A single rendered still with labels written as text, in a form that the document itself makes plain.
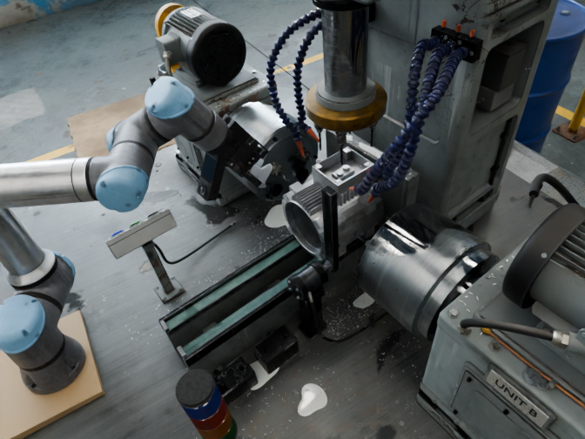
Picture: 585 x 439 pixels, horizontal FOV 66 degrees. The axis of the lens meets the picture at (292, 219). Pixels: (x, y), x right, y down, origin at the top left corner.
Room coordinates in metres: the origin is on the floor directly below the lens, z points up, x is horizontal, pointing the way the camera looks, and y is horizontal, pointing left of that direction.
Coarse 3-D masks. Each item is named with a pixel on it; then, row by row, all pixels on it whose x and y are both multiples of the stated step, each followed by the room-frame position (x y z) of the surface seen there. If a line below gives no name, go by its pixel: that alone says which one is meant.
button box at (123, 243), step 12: (156, 216) 0.84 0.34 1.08; (168, 216) 0.84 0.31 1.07; (132, 228) 0.80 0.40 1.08; (144, 228) 0.81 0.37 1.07; (156, 228) 0.82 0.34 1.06; (168, 228) 0.82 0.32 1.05; (108, 240) 0.77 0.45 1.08; (120, 240) 0.78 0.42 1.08; (132, 240) 0.78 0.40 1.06; (144, 240) 0.79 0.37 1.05; (120, 252) 0.76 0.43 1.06
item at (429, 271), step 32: (384, 224) 0.65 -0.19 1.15; (416, 224) 0.63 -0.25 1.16; (448, 224) 0.62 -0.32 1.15; (384, 256) 0.59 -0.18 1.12; (416, 256) 0.56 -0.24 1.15; (448, 256) 0.54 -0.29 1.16; (480, 256) 0.54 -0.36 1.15; (384, 288) 0.54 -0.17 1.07; (416, 288) 0.50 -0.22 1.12; (448, 288) 0.48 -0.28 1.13; (416, 320) 0.47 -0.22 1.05
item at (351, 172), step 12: (336, 156) 0.92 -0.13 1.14; (348, 156) 0.92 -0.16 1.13; (360, 156) 0.90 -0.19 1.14; (312, 168) 0.88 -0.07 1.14; (324, 168) 0.90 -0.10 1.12; (336, 168) 0.90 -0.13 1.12; (348, 168) 0.87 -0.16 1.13; (360, 168) 0.88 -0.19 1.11; (324, 180) 0.84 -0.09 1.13; (336, 180) 0.82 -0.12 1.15; (348, 180) 0.81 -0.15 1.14; (360, 180) 0.83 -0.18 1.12; (348, 192) 0.81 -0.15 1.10
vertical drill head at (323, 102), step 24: (336, 24) 0.84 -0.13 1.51; (360, 24) 0.84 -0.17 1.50; (336, 48) 0.84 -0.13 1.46; (360, 48) 0.84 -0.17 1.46; (336, 72) 0.84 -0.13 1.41; (360, 72) 0.84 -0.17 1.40; (312, 96) 0.89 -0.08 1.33; (336, 96) 0.84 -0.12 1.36; (360, 96) 0.83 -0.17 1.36; (384, 96) 0.85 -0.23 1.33; (312, 120) 0.84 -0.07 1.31; (336, 120) 0.79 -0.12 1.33; (360, 120) 0.79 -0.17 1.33
